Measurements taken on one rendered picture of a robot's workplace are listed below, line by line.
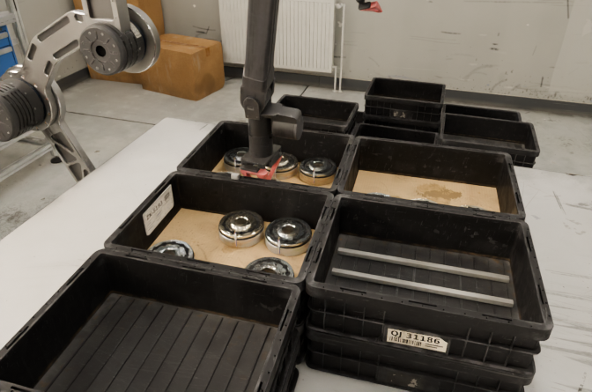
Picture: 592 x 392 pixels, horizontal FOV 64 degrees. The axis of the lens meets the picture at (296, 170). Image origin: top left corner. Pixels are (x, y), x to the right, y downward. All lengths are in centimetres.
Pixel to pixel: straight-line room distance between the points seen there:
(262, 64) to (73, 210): 79
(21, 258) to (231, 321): 68
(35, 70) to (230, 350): 122
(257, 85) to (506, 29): 317
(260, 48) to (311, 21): 307
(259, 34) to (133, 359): 64
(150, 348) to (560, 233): 110
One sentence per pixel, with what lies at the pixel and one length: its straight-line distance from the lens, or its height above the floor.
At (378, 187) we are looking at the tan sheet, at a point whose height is 83.
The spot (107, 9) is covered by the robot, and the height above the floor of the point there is 124.
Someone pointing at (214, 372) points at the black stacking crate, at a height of 83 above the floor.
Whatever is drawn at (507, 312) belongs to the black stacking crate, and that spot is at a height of 83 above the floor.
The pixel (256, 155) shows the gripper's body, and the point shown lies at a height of 97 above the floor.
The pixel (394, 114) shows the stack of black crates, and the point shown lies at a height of 51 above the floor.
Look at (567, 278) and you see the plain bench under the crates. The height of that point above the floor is 70.
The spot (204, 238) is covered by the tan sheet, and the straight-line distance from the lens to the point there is 112.
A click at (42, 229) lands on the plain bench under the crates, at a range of 151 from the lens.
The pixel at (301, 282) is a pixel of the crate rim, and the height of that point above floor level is 93.
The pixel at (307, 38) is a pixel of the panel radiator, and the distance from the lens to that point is 410.
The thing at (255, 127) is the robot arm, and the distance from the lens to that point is 111.
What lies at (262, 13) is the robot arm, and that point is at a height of 131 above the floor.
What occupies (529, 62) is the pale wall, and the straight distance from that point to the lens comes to 413.
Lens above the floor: 152
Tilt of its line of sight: 30 degrees down
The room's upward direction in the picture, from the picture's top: straight up
